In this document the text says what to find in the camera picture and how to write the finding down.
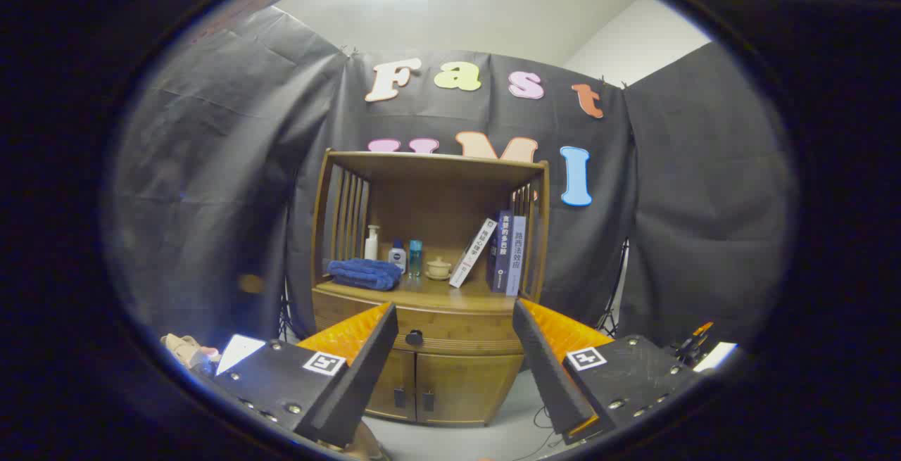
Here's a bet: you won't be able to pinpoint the blue folded towel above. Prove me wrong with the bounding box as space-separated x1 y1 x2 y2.
326 258 403 291

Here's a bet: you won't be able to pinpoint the floor cables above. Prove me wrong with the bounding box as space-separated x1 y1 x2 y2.
521 405 564 458

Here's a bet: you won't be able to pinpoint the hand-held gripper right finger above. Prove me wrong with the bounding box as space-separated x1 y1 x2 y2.
512 298 705 446

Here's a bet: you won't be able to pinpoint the white card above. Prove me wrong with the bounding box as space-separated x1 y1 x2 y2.
215 334 267 376

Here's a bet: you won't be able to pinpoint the black backdrop stand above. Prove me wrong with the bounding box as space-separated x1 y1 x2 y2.
597 239 629 335

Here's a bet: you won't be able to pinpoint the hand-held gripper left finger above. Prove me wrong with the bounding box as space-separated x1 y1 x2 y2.
211 301 399 449

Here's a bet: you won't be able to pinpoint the wooden cabinet door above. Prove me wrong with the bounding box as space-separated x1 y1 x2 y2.
366 348 417 421
415 352 525 425

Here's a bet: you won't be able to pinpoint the orange and black clamp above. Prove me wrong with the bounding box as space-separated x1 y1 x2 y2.
672 322 715 367

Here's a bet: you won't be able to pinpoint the light blue book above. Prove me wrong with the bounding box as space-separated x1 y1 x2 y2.
505 216 527 297

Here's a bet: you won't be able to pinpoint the wooden countertop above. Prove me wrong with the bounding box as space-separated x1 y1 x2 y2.
315 274 522 314

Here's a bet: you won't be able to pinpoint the dark blue book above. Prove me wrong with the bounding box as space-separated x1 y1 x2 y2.
487 210 515 294

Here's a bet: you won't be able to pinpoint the wooden cabinet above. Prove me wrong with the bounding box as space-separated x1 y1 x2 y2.
310 149 551 427

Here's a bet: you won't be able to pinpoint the wooden drawer with black knob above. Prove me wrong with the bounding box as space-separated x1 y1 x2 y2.
312 289 527 358

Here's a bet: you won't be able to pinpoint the white book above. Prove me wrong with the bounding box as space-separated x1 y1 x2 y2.
448 218 498 289

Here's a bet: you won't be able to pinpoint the beige cloth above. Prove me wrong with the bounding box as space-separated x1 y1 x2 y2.
338 422 391 460

